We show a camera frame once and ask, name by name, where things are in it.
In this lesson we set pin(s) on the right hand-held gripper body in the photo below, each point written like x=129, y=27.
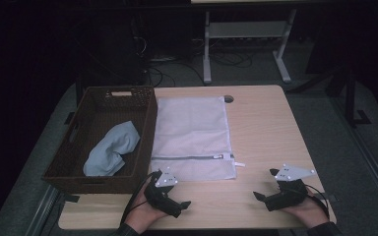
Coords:
x=288, y=196

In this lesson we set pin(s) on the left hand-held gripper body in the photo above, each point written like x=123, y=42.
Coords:
x=162, y=200

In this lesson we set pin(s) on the light blue cloth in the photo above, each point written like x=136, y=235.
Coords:
x=111, y=147

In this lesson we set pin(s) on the white mesh laundry bag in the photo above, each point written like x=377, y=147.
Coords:
x=190, y=131

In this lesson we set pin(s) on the brown wicker basket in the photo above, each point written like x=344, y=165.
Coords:
x=105, y=111

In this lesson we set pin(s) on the person's right hand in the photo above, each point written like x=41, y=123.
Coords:
x=308, y=213

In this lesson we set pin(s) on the person's left hand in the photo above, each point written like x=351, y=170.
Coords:
x=141, y=214

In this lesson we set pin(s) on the black tape strip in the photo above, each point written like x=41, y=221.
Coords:
x=332, y=197
x=71, y=198

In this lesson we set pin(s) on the black metal stand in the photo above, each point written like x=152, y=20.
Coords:
x=350, y=98

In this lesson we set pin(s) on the aluminium rail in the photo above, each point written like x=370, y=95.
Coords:
x=42, y=209
x=375, y=168

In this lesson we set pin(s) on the white metal desk frame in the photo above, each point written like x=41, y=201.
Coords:
x=242, y=29

